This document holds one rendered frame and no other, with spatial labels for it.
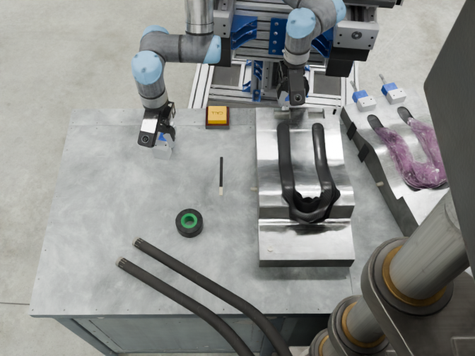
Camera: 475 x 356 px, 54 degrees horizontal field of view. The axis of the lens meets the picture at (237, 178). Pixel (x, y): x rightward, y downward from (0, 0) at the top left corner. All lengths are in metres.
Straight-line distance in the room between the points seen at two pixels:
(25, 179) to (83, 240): 1.22
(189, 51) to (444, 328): 0.95
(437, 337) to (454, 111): 0.32
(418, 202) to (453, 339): 0.84
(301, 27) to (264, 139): 0.35
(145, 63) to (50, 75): 1.82
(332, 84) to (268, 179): 1.27
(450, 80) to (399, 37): 2.86
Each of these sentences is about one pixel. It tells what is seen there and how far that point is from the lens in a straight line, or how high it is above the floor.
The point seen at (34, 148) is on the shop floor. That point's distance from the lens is 2.71.
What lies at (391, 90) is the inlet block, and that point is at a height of 0.87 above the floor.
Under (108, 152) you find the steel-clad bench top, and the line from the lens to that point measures 1.58.
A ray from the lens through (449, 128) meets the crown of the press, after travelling 0.33.
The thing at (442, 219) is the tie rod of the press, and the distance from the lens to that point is 0.45.
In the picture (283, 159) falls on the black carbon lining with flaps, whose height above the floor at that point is 0.88.
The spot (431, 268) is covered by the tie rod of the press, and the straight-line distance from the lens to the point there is 0.50.
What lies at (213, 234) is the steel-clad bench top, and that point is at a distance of 1.39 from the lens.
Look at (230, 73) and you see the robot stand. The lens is 2.53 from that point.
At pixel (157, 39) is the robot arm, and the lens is 1.32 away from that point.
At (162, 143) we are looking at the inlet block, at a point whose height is 0.85.
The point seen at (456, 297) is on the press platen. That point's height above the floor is 1.54.
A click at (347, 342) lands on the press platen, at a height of 1.29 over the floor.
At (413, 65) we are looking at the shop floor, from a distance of 3.05.
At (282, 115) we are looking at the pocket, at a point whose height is 0.86.
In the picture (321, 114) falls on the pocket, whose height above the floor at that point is 0.86.
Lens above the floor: 2.07
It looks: 60 degrees down
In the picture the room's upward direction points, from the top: straight up
